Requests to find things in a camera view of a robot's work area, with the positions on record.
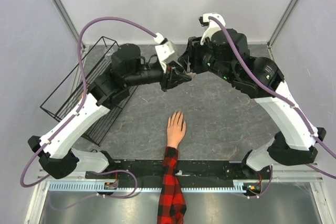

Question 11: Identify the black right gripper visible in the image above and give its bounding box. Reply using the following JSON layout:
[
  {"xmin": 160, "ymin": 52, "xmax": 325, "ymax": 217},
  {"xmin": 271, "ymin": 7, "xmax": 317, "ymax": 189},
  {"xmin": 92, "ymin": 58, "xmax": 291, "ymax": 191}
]
[{"xmin": 177, "ymin": 34, "xmax": 236, "ymax": 84}]

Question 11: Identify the nail polish bottle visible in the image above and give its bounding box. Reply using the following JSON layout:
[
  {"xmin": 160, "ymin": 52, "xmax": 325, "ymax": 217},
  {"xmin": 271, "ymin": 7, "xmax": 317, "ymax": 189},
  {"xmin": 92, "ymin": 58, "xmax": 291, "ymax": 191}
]
[{"xmin": 187, "ymin": 72, "xmax": 196, "ymax": 79}]

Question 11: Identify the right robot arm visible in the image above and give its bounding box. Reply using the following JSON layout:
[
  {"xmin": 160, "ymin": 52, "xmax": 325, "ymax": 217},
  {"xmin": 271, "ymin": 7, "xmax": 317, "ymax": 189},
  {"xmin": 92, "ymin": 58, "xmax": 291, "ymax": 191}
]
[{"xmin": 179, "ymin": 31, "xmax": 326, "ymax": 179}]

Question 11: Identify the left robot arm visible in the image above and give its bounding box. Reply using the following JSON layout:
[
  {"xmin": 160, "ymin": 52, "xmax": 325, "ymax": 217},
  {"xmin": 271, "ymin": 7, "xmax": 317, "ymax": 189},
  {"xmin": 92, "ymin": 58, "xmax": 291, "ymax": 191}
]
[{"xmin": 28, "ymin": 42, "xmax": 191, "ymax": 179}]

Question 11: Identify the red plaid sleeve forearm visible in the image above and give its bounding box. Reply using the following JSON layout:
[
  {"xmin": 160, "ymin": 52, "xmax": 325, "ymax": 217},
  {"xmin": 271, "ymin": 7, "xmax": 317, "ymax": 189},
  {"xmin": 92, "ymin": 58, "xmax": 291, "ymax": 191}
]
[{"xmin": 157, "ymin": 147, "xmax": 187, "ymax": 224}]

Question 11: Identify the mannequin hand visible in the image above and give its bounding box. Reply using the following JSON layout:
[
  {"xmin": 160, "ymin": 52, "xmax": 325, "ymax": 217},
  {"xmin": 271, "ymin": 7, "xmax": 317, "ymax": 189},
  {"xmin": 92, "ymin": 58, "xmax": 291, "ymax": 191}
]
[{"xmin": 166, "ymin": 111, "xmax": 186, "ymax": 149}]

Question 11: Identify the clear glass jar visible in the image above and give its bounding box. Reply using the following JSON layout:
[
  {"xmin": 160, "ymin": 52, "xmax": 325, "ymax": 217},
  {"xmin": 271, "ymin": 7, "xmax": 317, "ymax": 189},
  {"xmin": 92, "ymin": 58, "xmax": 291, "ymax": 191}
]
[{"xmin": 104, "ymin": 47, "xmax": 114, "ymax": 61}]

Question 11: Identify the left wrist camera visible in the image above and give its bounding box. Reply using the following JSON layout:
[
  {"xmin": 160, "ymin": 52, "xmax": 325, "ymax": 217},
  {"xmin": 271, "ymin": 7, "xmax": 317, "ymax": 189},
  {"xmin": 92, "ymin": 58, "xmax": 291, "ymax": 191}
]
[{"xmin": 154, "ymin": 33, "xmax": 178, "ymax": 73}]

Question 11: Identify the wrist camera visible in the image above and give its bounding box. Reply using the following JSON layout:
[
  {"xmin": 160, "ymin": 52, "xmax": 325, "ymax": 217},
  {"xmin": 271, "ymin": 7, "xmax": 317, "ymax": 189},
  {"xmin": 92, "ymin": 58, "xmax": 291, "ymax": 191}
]
[
  {"xmin": 198, "ymin": 13, "xmax": 226, "ymax": 45},
  {"xmin": 154, "ymin": 33, "xmax": 178, "ymax": 73}
]

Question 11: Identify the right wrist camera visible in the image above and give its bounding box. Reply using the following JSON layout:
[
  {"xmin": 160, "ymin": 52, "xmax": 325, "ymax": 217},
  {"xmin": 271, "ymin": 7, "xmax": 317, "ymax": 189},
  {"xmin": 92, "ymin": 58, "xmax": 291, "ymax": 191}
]
[{"xmin": 198, "ymin": 13, "xmax": 226, "ymax": 45}]

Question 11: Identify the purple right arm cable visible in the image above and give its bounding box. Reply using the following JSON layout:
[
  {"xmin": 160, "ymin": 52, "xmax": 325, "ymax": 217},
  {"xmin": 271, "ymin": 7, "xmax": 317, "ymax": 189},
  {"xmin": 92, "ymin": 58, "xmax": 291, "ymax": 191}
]
[{"xmin": 207, "ymin": 16, "xmax": 336, "ymax": 200}]

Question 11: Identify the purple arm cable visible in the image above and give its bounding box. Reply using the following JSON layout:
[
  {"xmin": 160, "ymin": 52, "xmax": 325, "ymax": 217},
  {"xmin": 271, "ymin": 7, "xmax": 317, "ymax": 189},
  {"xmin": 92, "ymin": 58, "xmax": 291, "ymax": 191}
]
[
  {"xmin": 207, "ymin": 16, "xmax": 336, "ymax": 200},
  {"xmin": 20, "ymin": 16, "xmax": 165, "ymax": 200}
]

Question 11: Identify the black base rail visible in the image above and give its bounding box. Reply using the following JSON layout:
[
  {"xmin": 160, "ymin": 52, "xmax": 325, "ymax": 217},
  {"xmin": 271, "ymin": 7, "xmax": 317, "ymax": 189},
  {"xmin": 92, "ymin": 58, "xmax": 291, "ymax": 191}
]
[{"xmin": 85, "ymin": 157, "xmax": 272, "ymax": 189}]

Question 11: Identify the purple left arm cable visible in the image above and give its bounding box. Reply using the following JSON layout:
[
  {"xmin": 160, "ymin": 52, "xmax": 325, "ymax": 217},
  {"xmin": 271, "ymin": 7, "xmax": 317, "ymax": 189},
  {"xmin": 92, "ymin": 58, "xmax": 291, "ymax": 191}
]
[{"xmin": 20, "ymin": 16, "xmax": 165, "ymax": 200}]

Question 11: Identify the black wire basket rack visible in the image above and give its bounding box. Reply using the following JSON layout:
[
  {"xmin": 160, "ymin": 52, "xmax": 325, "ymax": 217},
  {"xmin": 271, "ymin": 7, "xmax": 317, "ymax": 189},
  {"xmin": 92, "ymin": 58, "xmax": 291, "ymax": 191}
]
[{"xmin": 40, "ymin": 36, "xmax": 137, "ymax": 146}]

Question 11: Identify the aluminium slotted rail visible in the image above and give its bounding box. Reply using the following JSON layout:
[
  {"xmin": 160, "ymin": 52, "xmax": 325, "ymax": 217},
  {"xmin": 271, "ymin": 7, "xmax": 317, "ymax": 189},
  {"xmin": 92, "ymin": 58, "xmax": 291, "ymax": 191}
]
[{"xmin": 48, "ymin": 177, "xmax": 263, "ymax": 193}]

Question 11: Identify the aluminium corner post right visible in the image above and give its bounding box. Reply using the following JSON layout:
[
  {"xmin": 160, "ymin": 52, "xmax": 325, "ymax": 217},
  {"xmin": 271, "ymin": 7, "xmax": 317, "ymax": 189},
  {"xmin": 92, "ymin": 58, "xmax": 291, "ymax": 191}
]
[{"xmin": 267, "ymin": 0, "xmax": 300, "ymax": 49}]

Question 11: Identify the aluminium corner post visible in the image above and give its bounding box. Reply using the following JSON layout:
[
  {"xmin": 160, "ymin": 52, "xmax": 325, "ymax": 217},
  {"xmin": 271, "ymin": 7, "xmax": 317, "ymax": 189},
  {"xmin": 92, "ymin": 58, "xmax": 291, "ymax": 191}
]
[
  {"xmin": 52, "ymin": 0, "xmax": 79, "ymax": 42},
  {"xmin": 267, "ymin": 0, "xmax": 300, "ymax": 49}
]

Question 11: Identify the aluminium corner post left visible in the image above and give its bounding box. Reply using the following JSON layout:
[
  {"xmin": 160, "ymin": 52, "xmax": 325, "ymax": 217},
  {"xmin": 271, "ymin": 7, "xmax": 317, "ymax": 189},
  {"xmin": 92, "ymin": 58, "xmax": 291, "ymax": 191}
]
[{"xmin": 52, "ymin": 0, "xmax": 79, "ymax": 42}]

